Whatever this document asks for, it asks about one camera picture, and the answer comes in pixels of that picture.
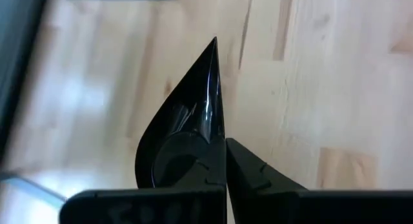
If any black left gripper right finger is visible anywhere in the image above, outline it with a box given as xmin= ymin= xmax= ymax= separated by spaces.
xmin=226 ymin=137 xmax=413 ymax=224

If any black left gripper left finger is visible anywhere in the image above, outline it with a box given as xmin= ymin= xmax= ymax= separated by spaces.
xmin=59 ymin=137 xmax=227 ymax=224

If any black teardrop plate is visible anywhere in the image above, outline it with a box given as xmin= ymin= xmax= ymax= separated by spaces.
xmin=134 ymin=36 xmax=226 ymax=190

